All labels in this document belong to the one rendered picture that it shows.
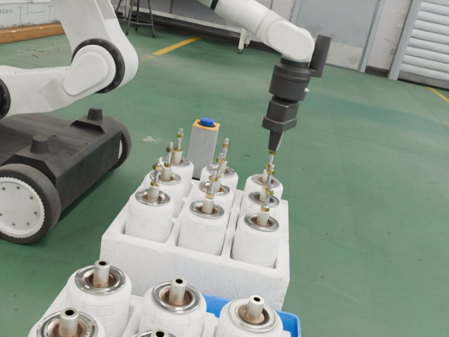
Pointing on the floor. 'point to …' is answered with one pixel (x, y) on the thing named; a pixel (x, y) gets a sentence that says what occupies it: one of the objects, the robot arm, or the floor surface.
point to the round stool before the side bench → (136, 17)
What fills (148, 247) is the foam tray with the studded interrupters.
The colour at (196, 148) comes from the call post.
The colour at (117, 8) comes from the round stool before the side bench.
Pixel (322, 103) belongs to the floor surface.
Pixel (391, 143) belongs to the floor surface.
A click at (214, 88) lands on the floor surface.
